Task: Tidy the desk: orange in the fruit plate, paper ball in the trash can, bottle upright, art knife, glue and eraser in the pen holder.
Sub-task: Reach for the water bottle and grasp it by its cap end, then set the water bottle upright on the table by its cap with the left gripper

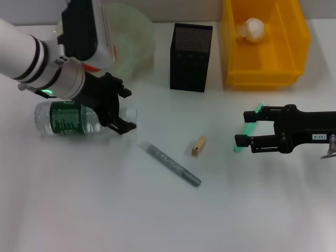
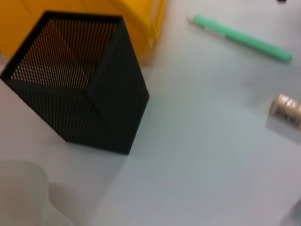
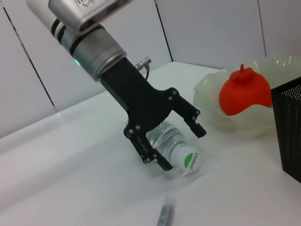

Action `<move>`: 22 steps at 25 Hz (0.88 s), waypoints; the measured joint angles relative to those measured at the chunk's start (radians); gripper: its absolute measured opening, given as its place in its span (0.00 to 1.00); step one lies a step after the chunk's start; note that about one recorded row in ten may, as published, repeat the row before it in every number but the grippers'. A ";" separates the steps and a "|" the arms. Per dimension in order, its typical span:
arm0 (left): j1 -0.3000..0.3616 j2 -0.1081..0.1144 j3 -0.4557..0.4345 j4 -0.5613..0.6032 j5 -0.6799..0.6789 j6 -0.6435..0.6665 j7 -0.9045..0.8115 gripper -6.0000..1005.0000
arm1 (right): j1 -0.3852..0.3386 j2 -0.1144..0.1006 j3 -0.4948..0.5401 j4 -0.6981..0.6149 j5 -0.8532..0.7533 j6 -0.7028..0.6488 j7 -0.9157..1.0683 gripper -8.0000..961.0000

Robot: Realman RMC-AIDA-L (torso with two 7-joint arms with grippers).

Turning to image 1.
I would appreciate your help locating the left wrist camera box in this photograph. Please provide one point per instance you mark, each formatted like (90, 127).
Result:
(86, 31)

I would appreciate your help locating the translucent green glass fruit plate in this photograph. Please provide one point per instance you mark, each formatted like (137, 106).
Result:
(136, 39)

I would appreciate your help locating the yellow plastic bin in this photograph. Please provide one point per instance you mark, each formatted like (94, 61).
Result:
(262, 57)

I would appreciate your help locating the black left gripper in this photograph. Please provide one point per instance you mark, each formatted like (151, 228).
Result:
(102, 99)

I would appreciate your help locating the white paper ball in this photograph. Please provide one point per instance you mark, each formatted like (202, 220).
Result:
(252, 30)

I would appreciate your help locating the red-orange fruit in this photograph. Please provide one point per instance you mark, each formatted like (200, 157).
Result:
(90, 67)

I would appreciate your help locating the small tan wooden block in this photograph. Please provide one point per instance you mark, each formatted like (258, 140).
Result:
(198, 147)

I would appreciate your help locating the mint green pen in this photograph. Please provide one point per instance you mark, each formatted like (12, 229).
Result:
(248, 128)

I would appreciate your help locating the grey marker pen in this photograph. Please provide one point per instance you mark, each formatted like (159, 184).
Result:
(170, 164)

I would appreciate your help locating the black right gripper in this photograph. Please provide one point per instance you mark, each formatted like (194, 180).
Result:
(302, 126)

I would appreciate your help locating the clear green-label water bottle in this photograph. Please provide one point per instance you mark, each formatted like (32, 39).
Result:
(63, 120)

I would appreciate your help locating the black mesh pen holder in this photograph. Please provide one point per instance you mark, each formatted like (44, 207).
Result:
(190, 65)

